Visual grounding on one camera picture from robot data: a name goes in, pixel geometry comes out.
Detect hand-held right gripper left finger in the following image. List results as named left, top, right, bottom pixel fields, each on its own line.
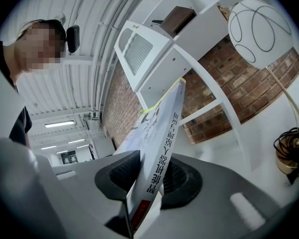
left=53, top=150, right=141, bottom=239

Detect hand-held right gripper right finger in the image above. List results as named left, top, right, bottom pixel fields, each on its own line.
left=139, top=153, right=290, bottom=239

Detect robot poster booklet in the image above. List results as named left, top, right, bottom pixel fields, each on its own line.
left=113, top=77, right=187, bottom=236

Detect white desk with drawers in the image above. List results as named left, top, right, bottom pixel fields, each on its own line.
left=112, top=0, right=299, bottom=209

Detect white round lamp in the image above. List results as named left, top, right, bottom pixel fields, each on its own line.
left=216, top=0, right=299, bottom=185

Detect white shelving unit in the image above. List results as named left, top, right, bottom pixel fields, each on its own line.
left=114, top=0, right=265, bottom=174

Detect white ceiling pipes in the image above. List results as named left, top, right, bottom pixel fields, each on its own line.
left=72, top=0, right=130, bottom=120

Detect person's head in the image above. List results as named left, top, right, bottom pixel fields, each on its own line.
left=0, top=18, right=68, bottom=84

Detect brown wooden box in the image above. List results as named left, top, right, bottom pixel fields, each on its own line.
left=160, top=5, right=197, bottom=38

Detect black white wall sign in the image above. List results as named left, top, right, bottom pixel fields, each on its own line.
left=61, top=152, right=79, bottom=164

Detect black lamp cable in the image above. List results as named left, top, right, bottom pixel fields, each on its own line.
left=274, top=127, right=299, bottom=156

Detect black head-mounted camera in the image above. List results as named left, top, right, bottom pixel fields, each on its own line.
left=64, top=24, right=81, bottom=54

